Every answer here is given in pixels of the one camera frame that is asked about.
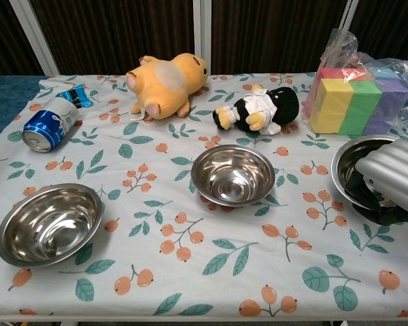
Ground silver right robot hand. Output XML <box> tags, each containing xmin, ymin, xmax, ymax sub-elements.
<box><xmin>345</xmin><ymin>138</ymin><xmax>408</xmax><ymax>227</ymax></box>

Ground steel bowl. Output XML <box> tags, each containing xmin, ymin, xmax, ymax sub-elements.
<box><xmin>330</xmin><ymin>134</ymin><xmax>408</xmax><ymax>213</ymax></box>
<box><xmin>0</xmin><ymin>183</ymin><xmax>105</xmax><ymax>268</ymax></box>
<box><xmin>190</xmin><ymin>145</ymin><xmax>276</xmax><ymax>207</ymax></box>

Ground purple foam cube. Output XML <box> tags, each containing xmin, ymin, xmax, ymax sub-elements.
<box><xmin>363</xmin><ymin>113</ymin><xmax>395</xmax><ymax>137</ymax></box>
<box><xmin>375</xmin><ymin>78</ymin><xmax>408</xmax><ymax>118</ymax></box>

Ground green foam cube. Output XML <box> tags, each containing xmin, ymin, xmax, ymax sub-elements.
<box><xmin>338</xmin><ymin>111</ymin><xmax>375</xmax><ymax>136</ymax></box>
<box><xmin>348</xmin><ymin>80</ymin><xmax>384</xmax><ymax>116</ymax></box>

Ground yellow foam cube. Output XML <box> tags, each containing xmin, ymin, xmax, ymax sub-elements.
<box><xmin>309</xmin><ymin>110</ymin><xmax>347</xmax><ymax>134</ymax></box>
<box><xmin>318</xmin><ymin>78</ymin><xmax>356</xmax><ymax>113</ymax></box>

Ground blue foam cube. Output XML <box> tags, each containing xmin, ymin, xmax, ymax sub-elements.
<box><xmin>370</xmin><ymin>66</ymin><xmax>401</xmax><ymax>81</ymax></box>

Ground bagged colourful foam blocks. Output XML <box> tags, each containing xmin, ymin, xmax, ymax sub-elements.
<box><xmin>301</xmin><ymin>29</ymin><xmax>408</xmax><ymax>137</ymax></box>

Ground red foam cube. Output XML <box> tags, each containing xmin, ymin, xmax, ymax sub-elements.
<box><xmin>315</xmin><ymin>67</ymin><xmax>371</xmax><ymax>82</ymax></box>

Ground black and white plush doll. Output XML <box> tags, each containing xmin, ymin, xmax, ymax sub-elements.
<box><xmin>212</xmin><ymin>84</ymin><xmax>300</xmax><ymax>135</ymax></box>

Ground floral print tablecloth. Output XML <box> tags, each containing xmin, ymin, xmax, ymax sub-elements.
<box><xmin>0</xmin><ymin>73</ymin><xmax>408</xmax><ymax>320</ymax></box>

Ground yellow plush animal toy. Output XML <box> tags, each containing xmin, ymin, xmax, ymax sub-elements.
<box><xmin>124</xmin><ymin>52</ymin><xmax>210</xmax><ymax>122</ymax></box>

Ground blue snack wrapper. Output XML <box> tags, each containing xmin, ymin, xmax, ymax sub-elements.
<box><xmin>56</xmin><ymin>84</ymin><xmax>92</xmax><ymax>109</ymax></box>

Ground blue and white drink can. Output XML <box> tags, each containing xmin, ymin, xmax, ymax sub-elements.
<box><xmin>22</xmin><ymin>96</ymin><xmax>80</xmax><ymax>153</ymax></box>

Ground white frame post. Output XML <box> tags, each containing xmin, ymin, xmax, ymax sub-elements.
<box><xmin>338</xmin><ymin>0</ymin><xmax>360</xmax><ymax>38</ymax></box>
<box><xmin>8</xmin><ymin>0</ymin><xmax>61</xmax><ymax>76</ymax></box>
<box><xmin>192</xmin><ymin>0</ymin><xmax>212</xmax><ymax>74</ymax></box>

